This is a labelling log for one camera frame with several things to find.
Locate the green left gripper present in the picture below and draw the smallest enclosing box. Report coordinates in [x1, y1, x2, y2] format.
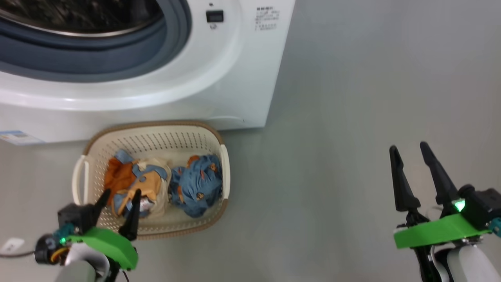
[65, 189, 142, 282]

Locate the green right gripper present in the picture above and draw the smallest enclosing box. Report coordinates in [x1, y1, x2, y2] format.
[389, 141, 490, 282]

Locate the orange blue cream garment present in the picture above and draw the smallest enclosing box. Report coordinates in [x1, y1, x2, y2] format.
[104, 149, 173, 219]

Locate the blue denim garment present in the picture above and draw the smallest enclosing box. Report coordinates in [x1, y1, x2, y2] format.
[169, 154, 223, 218]

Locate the white front-load washing machine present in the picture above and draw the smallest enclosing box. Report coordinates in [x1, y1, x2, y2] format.
[0, 0, 296, 143]

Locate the steel washing machine drum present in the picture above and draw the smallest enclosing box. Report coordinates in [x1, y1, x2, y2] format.
[0, 0, 165, 38]

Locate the cream plastic laundry basket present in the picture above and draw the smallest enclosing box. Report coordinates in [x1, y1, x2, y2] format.
[72, 120, 231, 240]

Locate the white floor socket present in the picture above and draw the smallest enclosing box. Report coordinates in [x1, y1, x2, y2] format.
[0, 238, 25, 253]

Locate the blue energy label sticker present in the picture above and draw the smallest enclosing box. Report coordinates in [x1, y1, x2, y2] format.
[0, 130, 44, 146]

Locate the round white filter cover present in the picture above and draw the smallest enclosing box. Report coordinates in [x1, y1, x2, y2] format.
[211, 116, 246, 129]

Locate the teal left camera connector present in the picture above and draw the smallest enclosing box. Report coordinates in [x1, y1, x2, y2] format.
[54, 223, 77, 244]

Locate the thin black cable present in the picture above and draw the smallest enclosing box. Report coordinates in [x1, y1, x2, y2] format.
[0, 251, 38, 259]

